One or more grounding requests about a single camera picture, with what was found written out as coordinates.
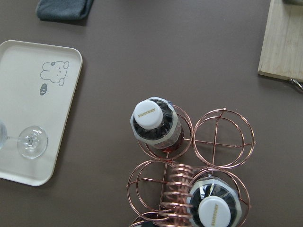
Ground copper wire bottle basket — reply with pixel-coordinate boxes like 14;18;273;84
126;104;255;227

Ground cream rectangular tray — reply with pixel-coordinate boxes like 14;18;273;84
0;40;82;186

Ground tea bottle in basket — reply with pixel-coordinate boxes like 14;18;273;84
130;96;184;152
187;176;242;227

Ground upright wine glass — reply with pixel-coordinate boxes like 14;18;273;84
0;121;48;159

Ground wooden cutting board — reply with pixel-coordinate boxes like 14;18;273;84
258;0;303;91

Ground grey folded cloth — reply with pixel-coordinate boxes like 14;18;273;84
36;0;94;20

